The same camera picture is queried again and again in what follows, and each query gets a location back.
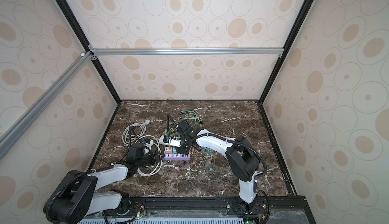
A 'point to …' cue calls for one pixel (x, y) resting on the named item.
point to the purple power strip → (174, 156)
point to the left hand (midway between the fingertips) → (166, 154)
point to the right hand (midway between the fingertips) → (179, 146)
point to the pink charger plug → (168, 150)
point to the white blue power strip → (165, 140)
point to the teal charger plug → (174, 151)
